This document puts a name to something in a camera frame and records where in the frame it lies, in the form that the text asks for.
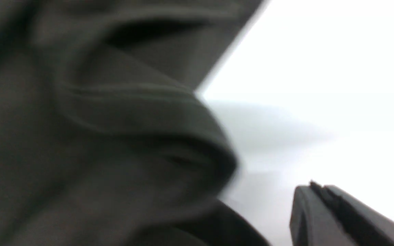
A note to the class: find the dark gray long-sleeved shirt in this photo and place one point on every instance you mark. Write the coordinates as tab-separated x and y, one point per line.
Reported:
103	141

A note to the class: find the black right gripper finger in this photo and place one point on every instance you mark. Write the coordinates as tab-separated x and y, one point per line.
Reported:
328	216

